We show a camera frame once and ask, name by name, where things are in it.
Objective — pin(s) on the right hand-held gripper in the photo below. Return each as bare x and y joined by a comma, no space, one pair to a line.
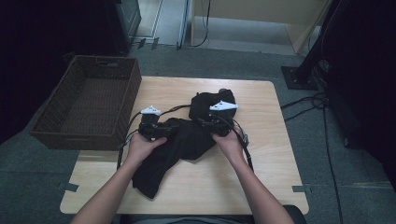
222,123

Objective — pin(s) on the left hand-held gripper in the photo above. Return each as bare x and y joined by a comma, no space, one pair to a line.
152,129

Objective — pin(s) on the black pants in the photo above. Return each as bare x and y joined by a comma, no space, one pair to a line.
186,140

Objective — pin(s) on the brown woven basket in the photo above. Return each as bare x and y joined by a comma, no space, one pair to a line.
93,102

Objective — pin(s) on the person's left hand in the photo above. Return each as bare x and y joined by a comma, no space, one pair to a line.
143,149

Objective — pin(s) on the person's right hand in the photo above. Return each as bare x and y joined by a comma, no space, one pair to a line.
232,146

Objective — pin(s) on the person's grey-blue shirt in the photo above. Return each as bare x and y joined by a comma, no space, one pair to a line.
186,221

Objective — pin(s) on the dark cabinet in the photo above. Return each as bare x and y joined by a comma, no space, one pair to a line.
127,18

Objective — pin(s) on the black chair armrest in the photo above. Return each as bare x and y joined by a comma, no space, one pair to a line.
295,214

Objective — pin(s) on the black curtain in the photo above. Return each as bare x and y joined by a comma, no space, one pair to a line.
31,46
367,77

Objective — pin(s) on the black stand with base plate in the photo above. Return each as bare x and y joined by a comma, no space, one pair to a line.
299,77

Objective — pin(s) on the white metal rail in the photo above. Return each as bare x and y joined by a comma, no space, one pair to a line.
183,25

